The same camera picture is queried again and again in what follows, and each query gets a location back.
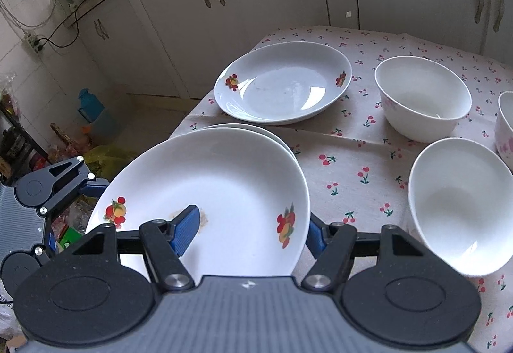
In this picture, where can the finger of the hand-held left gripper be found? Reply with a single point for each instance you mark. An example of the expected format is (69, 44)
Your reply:
(94, 185)

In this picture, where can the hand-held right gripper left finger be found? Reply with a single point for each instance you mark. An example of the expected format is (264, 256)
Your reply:
(185, 231)

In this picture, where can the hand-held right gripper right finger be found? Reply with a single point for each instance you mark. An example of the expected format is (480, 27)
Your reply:
(316, 237)

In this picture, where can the white plate fruit print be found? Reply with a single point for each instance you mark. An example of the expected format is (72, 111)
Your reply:
(224, 185)
(280, 84)
(277, 140)

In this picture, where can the white bowl pink floral print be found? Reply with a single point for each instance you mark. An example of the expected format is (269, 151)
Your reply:
(421, 92)
(505, 128)
(461, 209)

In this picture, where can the yellow plastic bag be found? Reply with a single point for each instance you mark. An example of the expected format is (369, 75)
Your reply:
(110, 159)

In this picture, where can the green box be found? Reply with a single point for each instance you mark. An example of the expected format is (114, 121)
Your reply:
(71, 240)

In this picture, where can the teal plastic jug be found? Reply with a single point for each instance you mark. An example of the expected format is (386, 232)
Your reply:
(90, 104)

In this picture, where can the cluttered storage rack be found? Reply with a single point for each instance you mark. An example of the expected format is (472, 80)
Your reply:
(20, 136)

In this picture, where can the cherry print tablecloth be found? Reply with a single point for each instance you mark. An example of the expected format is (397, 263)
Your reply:
(360, 160)

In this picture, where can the white power strip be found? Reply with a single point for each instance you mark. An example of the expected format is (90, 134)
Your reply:
(34, 42)

